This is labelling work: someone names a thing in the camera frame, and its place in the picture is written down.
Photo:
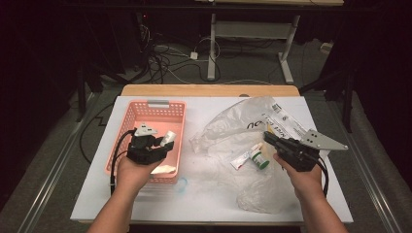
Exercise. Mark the small white bottle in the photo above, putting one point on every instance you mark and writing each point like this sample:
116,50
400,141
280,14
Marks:
169,137

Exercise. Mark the white power adapter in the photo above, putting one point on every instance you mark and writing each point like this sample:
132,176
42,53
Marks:
193,55

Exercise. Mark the white ointment tube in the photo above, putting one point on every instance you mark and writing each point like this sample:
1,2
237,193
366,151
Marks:
241,160

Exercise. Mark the white table cover sheet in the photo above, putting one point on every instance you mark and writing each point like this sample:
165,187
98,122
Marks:
94,207

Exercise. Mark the white metal desk frame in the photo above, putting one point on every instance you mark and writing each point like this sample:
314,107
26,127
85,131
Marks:
252,29

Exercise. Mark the black metal stand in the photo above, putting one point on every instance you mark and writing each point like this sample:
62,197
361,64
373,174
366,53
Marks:
348,103

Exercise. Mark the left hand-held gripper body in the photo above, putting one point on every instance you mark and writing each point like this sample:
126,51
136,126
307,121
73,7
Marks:
144,149

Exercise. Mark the person's left hand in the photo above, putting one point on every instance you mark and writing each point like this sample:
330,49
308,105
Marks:
134,174

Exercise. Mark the dark table grommet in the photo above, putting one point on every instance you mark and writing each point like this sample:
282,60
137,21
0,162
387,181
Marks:
244,95

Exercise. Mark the white power strip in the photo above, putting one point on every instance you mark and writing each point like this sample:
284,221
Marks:
326,48

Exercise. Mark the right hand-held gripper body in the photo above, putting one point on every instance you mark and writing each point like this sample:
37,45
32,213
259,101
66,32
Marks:
301,152

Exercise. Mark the flat white packet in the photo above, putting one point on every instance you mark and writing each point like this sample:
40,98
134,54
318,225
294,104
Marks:
163,169

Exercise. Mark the pink plastic basket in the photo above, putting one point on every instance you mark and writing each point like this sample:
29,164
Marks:
152,119

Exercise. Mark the clear plastic bag smiley print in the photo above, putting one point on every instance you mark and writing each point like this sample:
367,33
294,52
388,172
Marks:
233,129

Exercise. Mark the person's right hand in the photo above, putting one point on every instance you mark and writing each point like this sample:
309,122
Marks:
306,179

